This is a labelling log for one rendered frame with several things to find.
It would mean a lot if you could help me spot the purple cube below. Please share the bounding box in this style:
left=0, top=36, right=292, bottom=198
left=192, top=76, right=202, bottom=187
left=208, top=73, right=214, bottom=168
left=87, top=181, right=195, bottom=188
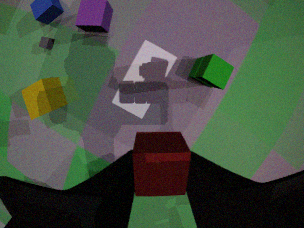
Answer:
left=75, top=0, right=113, bottom=33

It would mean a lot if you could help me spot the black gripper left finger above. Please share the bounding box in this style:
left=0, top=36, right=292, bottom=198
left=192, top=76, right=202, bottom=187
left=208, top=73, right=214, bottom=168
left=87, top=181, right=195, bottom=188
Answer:
left=0, top=150, right=136, bottom=228

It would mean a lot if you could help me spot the blue cube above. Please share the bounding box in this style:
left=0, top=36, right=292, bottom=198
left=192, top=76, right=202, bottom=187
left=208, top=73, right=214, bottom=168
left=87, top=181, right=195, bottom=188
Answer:
left=31, top=0, right=64, bottom=25

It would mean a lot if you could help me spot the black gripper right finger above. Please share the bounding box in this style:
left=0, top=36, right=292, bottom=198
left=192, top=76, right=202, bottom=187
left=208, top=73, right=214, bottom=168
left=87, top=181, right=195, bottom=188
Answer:
left=185, top=150, right=304, bottom=228

